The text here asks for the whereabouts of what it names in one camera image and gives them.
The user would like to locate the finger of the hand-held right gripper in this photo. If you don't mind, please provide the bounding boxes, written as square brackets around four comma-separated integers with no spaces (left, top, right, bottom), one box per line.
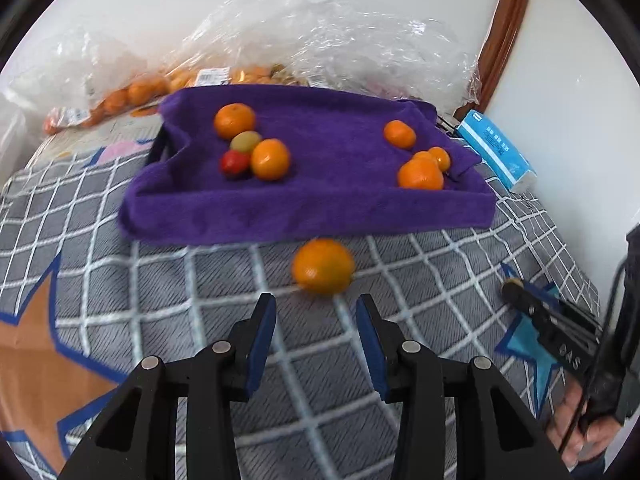
[501,279,601,376]

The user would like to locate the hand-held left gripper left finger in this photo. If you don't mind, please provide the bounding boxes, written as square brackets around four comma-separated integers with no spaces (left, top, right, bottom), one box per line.
[59,292,277,480]

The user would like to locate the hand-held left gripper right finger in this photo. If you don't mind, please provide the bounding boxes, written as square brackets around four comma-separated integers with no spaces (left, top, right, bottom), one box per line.
[355,294,571,480]

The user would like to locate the red tomato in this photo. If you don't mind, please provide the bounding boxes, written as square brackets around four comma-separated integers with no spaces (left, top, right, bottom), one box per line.
[221,150,252,177]

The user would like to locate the large orange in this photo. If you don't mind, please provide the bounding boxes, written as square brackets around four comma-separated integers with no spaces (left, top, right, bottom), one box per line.
[250,138,291,182]

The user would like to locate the green kiwi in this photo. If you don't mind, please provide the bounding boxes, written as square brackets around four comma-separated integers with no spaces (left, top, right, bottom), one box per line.
[230,130,263,154]

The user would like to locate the person's right hand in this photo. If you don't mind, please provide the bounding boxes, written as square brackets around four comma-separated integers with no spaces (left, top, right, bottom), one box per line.
[547,389,622,466]

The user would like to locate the grey checked star blanket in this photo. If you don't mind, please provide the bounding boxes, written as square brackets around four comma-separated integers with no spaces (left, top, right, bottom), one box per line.
[0,150,601,480]

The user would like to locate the purple towel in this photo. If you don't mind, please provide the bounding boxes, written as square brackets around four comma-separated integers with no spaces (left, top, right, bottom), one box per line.
[117,85,497,247]

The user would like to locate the blue tissue pack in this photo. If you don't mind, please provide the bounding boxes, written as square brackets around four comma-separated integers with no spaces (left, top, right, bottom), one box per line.
[456,109,538,193]

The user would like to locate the colourful printed sheet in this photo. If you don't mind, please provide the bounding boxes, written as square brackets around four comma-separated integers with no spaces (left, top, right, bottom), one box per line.
[47,105,168,167]

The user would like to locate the clear bag of oranges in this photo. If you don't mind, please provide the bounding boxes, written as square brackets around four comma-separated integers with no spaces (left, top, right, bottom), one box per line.
[42,30,171,136]

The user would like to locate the crumpled clear plastic bag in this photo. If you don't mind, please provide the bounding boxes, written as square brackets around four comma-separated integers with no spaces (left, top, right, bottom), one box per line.
[295,0,482,116]

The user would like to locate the black cable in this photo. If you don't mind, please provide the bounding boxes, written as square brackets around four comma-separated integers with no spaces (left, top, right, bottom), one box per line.
[559,262,626,456]

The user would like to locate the brown wooden door frame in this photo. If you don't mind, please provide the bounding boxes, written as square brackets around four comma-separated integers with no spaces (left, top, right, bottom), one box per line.
[477,0,536,111]

